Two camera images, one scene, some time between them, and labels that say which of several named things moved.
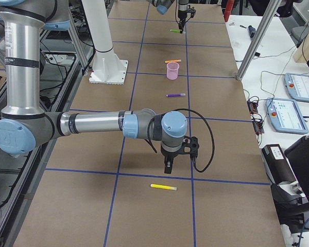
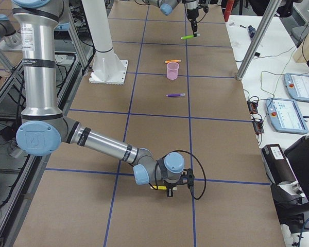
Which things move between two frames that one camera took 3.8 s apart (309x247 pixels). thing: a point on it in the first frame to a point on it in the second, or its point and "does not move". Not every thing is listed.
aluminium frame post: [259, 39] does not move
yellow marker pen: [163, 187] does not move
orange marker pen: [172, 60] does not move
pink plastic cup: [172, 68] does not move
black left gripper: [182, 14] to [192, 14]
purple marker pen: [175, 94] does not move
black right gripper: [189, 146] to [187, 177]
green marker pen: [175, 31] to [189, 36]
